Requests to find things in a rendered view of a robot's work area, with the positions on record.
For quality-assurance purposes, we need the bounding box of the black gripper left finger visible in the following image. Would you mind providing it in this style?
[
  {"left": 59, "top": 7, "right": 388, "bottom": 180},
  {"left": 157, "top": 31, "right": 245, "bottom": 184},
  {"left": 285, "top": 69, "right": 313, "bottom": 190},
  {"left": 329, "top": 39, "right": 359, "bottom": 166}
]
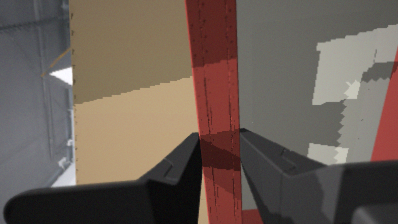
[{"left": 3, "top": 132, "right": 203, "bottom": 224}]

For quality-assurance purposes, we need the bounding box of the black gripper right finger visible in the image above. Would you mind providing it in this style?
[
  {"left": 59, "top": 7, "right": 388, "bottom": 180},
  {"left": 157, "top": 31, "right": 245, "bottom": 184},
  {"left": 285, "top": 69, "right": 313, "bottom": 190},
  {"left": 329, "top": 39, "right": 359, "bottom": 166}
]
[{"left": 240, "top": 128, "right": 398, "bottom": 224}]

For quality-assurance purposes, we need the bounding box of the dark red rectangular picture frame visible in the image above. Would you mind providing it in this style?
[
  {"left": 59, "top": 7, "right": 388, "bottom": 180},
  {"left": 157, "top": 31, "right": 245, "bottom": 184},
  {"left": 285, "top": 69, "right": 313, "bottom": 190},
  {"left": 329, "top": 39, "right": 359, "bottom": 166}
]
[{"left": 184, "top": 0, "right": 398, "bottom": 224}]

